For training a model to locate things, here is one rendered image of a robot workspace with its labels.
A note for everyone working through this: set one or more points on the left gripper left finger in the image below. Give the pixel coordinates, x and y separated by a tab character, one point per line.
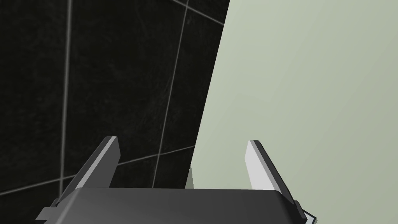
102	161

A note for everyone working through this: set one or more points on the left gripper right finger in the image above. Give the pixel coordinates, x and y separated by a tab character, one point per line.
259	172

